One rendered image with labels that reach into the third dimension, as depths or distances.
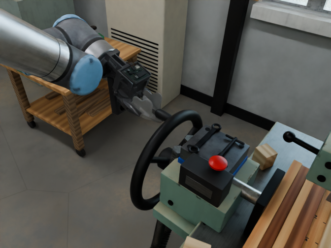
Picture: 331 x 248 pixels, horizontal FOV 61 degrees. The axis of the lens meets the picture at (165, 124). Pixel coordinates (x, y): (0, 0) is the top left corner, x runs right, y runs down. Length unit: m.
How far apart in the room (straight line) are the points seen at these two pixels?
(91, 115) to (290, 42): 1.32
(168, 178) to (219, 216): 0.11
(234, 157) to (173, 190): 0.12
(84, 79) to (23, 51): 0.14
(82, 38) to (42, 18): 1.74
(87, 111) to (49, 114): 0.25
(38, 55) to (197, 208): 0.39
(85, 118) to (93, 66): 1.30
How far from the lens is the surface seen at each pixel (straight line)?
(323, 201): 0.59
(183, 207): 0.54
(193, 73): 2.28
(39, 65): 0.57
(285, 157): 0.69
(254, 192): 0.52
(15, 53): 0.54
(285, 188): 0.52
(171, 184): 0.52
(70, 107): 1.63
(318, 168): 0.49
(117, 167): 1.81
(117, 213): 1.61
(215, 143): 0.52
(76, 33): 0.78
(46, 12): 2.52
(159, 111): 0.69
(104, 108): 1.95
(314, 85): 1.97
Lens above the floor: 1.35
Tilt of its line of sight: 40 degrees down
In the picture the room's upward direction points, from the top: 3 degrees clockwise
